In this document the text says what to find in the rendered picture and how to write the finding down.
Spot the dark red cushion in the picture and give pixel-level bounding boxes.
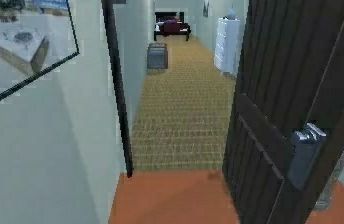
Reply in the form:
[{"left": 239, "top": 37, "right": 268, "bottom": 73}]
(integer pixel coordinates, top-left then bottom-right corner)
[{"left": 162, "top": 19, "right": 181, "bottom": 34}]

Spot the silver door handle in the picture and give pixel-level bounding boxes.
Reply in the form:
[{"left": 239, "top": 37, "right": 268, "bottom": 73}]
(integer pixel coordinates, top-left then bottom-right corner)
[{"left": 286, "top": 122, "right": 328, "bottom": 192}]

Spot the grey round object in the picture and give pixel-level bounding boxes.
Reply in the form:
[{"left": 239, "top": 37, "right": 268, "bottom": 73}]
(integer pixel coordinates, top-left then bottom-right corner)
[{"left": 226, "top": 8, "right": 238, "bottom": 21}]

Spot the dark brown room door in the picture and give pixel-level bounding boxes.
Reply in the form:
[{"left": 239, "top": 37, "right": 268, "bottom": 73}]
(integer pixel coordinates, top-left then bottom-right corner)
[{"left": 222, "top": 0, "right": 344, "bottom": 224}]

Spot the grey bin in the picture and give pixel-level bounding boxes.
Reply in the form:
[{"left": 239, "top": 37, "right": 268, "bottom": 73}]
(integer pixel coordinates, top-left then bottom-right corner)
[{"left": 146, "top": 42, "right": 169, "bottom": 70}]

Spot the white chest of drawers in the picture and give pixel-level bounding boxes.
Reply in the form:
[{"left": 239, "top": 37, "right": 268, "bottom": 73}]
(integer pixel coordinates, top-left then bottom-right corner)
[{"left": 213, "top": 17, "right": 241, "bottom": 75}]

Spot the black framed wall picture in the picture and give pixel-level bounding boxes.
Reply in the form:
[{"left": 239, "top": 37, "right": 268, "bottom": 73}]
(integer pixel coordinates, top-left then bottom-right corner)
[{"left": 0, "top": 0, "right": 81, "bottom": 113}]

